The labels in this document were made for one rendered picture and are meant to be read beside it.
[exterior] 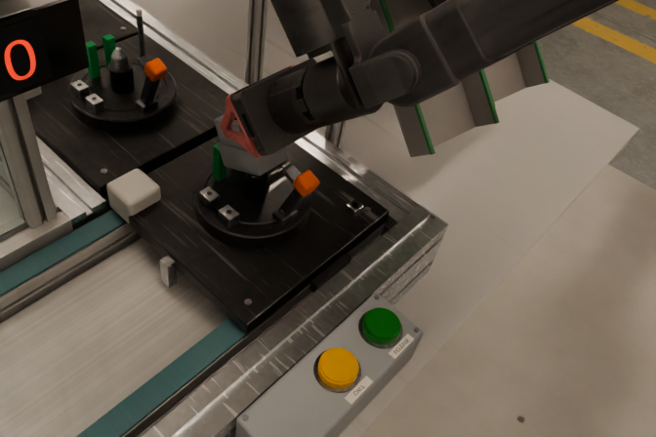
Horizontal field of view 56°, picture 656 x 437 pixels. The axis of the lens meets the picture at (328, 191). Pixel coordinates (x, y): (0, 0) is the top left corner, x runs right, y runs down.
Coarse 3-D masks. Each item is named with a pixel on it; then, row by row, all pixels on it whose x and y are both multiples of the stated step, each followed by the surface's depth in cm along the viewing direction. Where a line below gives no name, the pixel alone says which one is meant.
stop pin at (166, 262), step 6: (162, 258) 68; (168, 258) 68; (162, 264) 68; (168, 264) 67; (174, 264) 68; (162, 270) 68; (168, 270) 68; (174, 270) 69; (162, 276) 69; (168, 276) 68; (174, 276) 69; (168, 282) 69; (174, 282) 70
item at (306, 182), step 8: (288, 168) 66; (296, 168) 66; (288, 176) 66; (296, 176) 66; (304, 176) 64; (312, 176) 65; (296, 184) 65; (304, 184) 64; (312, 184) 64; (296, 192) 66; (304, 192) 64; (288, 200) 68; (296, 200) 67; (280, 208) 70; (288, 208) 69
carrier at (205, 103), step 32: (96, 64) 83; (128, 64) 81; (32, 96) 82; (64, 96) 84; (96, 96) 79; (128, 96) 82; (160, 96) 83; (192, 96) 87; (224, 96) 88; (64, 128) 79; (96, 128) 80; (128, 128) 80; (160, 128) 82; (192, 128) 83; (64, 160) 77; (96, 160) 76; (128, 160) 77; (160, 160) 79
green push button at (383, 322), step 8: (368, 312) 66; (376, 312) 66; (384, 312) 66; (392, 312) 67; (368, 320) 65; (376, 320) 65; (384, 320) 65; (392, 320) 66; (368, 328) 65; (376, 328) 65; (384, 328) 65; (392, 328) 65; (400, 328) 65; (368, 336) 65; (376, 336) 64; (384, 336) 64; (392, 336) 64
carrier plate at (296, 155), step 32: (192, 160) 78; (288, 160) 81; (192, 192) 75; (320, 192) 78; (352, 192) 78; (160, 224) 71; (192, 224) 71; (320, 224) 74; (352, 224) 75; (192, 256) 68; (224, 256) 69; (256, 256) 69; (288, 256) 70; (320, 256) 71; (224, 288) 66; (256, 288) 66; (288, 288) 67; (256, 320) 64
